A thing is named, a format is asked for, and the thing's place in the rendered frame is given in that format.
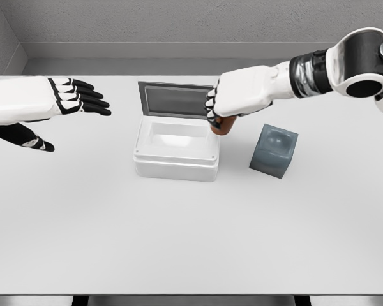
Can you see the brown cup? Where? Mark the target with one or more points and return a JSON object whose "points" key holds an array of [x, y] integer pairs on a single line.
{"points": [[224, 125]]}

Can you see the grey box lid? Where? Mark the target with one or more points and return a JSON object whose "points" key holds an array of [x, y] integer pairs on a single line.
{"points": [[175, 99]]}

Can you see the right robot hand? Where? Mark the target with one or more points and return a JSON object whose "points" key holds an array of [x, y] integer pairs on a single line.
{"points": [[239, 92]]}

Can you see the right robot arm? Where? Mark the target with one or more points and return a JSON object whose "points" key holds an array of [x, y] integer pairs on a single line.
{"points": [[335, 63]]}

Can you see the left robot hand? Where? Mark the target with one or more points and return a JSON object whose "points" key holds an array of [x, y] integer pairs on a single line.
{"points": [[22, 99]]}

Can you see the white open box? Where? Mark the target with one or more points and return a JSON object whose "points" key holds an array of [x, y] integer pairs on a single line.
{"points": [[177, 146]]}

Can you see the grey cube holder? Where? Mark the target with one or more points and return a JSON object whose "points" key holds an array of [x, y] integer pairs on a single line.
{"points": [[274, 150]]}

